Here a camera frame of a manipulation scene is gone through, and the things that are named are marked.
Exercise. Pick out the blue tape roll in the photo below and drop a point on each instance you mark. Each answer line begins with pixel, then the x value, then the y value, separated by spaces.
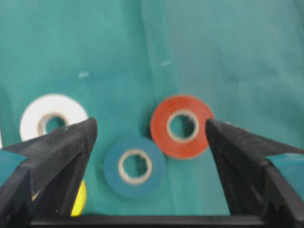
pixel 118 178

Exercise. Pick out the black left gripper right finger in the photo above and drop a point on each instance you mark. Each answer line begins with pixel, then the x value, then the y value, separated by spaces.
pixel 257 193

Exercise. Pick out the red tape roll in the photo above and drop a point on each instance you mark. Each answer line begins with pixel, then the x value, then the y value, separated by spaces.
pixel 172 145

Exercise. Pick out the yellow tape roll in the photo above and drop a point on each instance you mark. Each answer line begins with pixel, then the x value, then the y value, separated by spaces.
pixel 79 202

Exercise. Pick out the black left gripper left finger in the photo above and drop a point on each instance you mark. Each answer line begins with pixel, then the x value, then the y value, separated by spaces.
pixel 40 178

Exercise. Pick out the white tape roll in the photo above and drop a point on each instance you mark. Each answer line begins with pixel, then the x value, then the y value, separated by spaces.
pixel 40 111

